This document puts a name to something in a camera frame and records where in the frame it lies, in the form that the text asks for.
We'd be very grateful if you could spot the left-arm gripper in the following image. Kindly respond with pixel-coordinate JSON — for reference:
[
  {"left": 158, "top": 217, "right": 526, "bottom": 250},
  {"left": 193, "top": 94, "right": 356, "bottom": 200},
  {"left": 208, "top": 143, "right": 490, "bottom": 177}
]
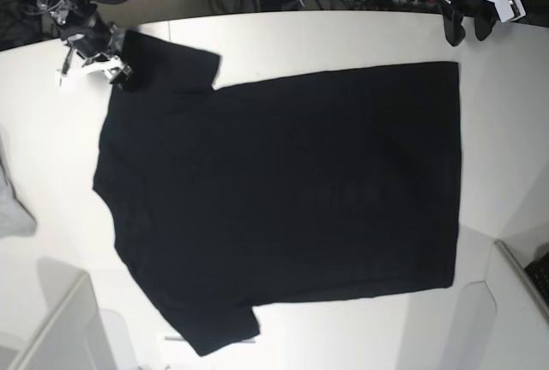
[{"left": 440, "top": 0, "right": 510, "bottom": 47}]

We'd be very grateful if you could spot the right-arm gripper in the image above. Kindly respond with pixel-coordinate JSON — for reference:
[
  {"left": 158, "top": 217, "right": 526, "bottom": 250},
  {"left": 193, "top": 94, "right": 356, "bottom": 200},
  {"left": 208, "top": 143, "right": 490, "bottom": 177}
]
[{"left": 51, "top": 0, "right": 134, "bottom": 91}]

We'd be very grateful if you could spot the black T-shirt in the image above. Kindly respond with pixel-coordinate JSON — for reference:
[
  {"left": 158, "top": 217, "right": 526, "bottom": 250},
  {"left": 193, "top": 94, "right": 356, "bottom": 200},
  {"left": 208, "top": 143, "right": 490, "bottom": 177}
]
[{"left": 94, "top": 32, "right": 462, "bottom": 356}]

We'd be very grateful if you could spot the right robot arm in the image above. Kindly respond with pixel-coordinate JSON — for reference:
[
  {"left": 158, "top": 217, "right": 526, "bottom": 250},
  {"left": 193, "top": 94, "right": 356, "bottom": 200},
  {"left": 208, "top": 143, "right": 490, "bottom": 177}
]
[{"left": 36, "top": 0, "right": 133, "bottom": 88}]

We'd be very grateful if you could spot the grey cloth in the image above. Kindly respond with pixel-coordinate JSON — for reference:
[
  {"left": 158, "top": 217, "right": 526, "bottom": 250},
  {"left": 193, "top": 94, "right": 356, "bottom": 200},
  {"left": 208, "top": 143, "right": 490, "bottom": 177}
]
[{"left": 1, "top": 143, "right": 37, "bottom": 239}]

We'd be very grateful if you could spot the black keyboard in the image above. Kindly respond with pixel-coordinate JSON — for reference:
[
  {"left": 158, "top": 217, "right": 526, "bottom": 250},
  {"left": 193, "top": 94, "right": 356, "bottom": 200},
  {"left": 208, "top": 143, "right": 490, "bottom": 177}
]
[{"left": 525, "top": 253, "right": 549, "bottom": 303}]

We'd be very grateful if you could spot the white bin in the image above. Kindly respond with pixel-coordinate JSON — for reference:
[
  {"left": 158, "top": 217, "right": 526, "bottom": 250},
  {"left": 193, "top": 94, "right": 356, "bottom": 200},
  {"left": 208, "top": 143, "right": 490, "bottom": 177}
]
[{"left": 1, "top": 258, "right": 141, "bottom": 369}]

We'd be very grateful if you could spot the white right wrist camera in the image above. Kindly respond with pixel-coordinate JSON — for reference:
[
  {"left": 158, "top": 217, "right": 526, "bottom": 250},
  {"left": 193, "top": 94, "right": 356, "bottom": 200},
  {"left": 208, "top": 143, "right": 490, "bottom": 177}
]
[{"left": 54, "top": 59, "right": 119, "bottom": 88}]

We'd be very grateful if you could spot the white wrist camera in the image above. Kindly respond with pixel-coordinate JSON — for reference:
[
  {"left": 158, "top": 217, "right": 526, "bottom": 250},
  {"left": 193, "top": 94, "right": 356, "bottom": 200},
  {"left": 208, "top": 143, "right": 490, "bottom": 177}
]
[
  {"left": 54, "top": 59, "right": 119, "bottom": 88},
  {"left": 485, "top": 0, "right": 527, "bottom": 22}
]

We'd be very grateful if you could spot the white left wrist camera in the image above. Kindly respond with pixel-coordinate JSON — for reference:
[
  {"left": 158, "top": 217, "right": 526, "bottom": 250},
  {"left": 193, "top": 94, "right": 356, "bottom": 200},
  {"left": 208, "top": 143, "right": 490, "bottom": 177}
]
[{"left": 485, "top": 0, "right": 527, "bottom": 22}]

